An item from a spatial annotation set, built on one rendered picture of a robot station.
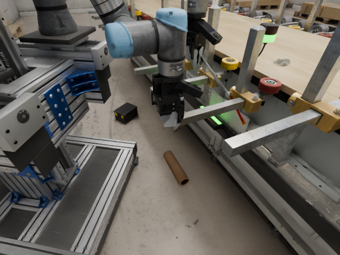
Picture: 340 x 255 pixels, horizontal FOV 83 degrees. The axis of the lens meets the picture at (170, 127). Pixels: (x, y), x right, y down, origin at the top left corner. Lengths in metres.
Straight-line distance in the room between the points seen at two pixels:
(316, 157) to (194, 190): 0.83
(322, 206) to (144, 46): 0.68
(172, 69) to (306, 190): 0.57
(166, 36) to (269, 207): 1.14
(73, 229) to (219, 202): 0.91
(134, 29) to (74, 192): 1.08
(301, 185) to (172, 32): 0.62
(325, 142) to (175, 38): 0.69
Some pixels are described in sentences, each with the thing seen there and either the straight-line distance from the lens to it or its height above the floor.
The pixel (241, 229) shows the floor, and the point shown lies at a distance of 1.42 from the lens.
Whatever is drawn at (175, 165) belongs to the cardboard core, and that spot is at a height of 0.08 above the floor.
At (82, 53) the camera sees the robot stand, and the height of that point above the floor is 0.97.
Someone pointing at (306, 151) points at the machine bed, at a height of 0.66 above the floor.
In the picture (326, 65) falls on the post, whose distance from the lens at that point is 0.62.
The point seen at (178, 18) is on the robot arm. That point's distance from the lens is 0.49.
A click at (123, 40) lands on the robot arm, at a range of 0.46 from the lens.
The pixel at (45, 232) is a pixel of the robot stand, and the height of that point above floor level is 0.21.
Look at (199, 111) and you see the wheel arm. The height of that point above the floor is 0.86.
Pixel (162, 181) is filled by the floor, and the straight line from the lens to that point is 1.52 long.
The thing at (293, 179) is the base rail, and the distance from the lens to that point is 0.79.
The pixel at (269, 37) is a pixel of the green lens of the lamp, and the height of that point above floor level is 1.07.
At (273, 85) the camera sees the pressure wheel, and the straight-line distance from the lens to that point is 0.85.
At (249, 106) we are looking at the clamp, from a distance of 0.79.
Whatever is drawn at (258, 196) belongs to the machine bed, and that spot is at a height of 0.17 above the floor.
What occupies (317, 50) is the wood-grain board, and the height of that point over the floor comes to 0.90.
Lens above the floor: 1.25
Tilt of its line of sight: 40 degrees down
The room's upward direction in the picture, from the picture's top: straight up
